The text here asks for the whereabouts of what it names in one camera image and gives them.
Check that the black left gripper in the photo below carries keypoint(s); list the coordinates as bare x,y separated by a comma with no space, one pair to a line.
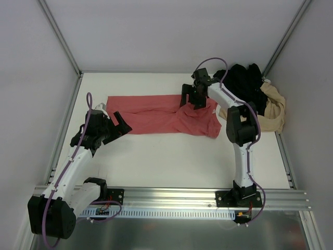
111,129

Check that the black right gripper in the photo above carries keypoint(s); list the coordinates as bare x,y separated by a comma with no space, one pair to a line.
194,91

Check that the pink t shirt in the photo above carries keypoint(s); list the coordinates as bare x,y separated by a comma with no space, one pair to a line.
160,114

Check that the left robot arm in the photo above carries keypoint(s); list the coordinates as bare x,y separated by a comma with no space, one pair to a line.
55,211

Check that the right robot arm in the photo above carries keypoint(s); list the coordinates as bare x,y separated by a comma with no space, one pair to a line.
242,130

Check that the black t shirt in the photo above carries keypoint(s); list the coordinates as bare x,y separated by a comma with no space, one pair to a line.
247,80

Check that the beige t shirt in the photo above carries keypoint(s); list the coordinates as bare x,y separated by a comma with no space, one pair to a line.
270,105

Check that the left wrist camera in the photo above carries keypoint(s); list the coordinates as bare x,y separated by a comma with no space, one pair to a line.
101,107

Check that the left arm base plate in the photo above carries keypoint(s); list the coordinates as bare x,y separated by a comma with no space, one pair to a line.
116,195

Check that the aluminium front rail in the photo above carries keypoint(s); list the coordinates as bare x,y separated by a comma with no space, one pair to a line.
182,198

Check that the white slotted cable duct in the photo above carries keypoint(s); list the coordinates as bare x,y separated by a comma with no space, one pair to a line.
163,213

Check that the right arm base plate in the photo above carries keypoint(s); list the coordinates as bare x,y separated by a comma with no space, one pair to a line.
230,199

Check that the left aluminium frame post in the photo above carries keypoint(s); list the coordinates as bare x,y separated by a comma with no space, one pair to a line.
61,39

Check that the aluminium frame post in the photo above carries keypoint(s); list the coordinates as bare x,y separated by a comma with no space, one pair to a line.
61,39
287,35

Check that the right aluminium frame post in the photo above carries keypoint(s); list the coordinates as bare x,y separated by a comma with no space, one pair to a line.
287,35

